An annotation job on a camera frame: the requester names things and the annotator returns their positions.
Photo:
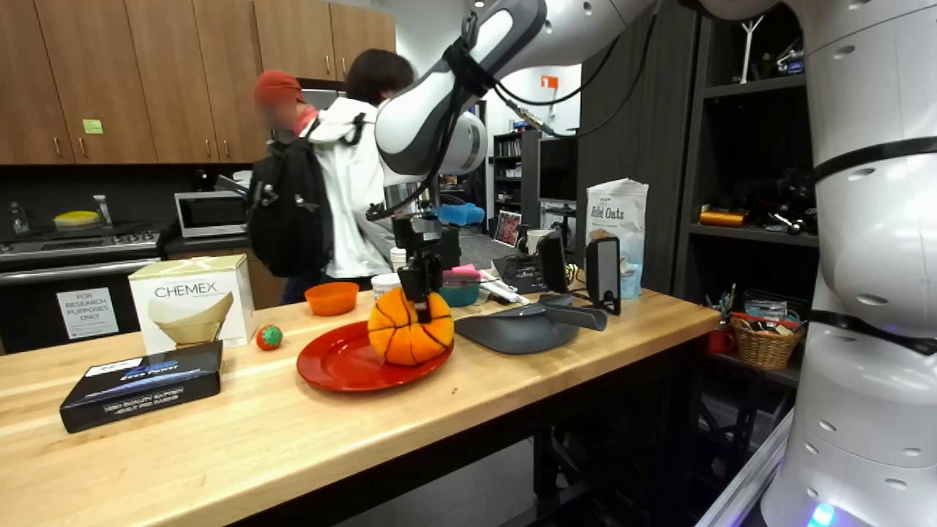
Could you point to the black tablet stand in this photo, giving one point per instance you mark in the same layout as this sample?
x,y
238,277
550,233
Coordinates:
x,y
605,277
553,261

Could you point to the white branch figurine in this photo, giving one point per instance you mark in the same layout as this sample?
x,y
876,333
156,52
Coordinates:
x,y
752,44

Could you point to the clear plastic bag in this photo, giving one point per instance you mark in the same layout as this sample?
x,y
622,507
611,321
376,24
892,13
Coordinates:
x,y
626,215

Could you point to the red plate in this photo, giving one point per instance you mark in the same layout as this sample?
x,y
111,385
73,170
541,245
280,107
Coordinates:
x,y
338,366

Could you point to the teal bowl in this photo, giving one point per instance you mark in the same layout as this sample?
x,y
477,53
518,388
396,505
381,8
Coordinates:
x,y
462,292

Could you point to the black oven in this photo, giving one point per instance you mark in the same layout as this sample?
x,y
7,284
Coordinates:
x,y
59,268

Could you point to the wooden upper cabinets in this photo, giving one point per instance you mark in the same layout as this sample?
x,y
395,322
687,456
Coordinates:
x,y
147,68

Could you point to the clear bottle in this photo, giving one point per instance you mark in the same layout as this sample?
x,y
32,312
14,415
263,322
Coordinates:
x,y
103,210

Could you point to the white Chemex filter box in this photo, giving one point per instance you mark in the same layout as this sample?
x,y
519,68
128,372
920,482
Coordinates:
x,y
191,296

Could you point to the person in white hoodie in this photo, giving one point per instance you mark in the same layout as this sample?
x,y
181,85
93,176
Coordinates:
x,y
355,176

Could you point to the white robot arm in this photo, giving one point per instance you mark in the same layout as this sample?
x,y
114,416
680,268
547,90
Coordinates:
x,y
881,245

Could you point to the white plastic utensil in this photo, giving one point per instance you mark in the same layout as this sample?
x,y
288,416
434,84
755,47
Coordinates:
x,y
499,292

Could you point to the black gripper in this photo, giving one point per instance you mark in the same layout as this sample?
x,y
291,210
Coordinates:
x,y
422,237

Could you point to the wicker basket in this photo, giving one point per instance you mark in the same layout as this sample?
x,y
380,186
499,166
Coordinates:
x,y
767,346

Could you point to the orange bowl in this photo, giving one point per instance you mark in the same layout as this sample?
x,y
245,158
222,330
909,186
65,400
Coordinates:
x,y
333,299

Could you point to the small red green ball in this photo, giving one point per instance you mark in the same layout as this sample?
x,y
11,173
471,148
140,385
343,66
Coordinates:
x,y
272,337

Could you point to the white mug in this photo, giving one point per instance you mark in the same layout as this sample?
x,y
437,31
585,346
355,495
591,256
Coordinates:
x,y
386,283

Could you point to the white printed sign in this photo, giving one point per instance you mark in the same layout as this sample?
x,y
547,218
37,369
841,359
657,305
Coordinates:
x,y
86,312

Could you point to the yellow bowl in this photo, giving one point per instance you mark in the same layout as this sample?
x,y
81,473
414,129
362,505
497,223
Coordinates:
x,y
78,220

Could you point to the orange plush basketball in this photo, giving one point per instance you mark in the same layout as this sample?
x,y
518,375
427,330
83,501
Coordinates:
x,y
396,337

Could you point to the black flat box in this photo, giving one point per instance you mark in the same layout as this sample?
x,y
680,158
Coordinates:
x,y
143,385

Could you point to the dark shelving unit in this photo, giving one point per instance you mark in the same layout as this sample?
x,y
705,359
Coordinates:
x,y
752,166

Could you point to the silver microwave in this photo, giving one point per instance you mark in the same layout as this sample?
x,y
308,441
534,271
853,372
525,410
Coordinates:
x,y
210,215

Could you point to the orange object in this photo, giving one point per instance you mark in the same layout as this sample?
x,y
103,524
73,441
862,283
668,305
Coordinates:
x,y
723,218

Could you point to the person in red beanie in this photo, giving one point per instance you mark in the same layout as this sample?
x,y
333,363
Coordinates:
x,y
282,98

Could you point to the green sticky note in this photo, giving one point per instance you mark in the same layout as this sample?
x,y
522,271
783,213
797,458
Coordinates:
x,y
93,126

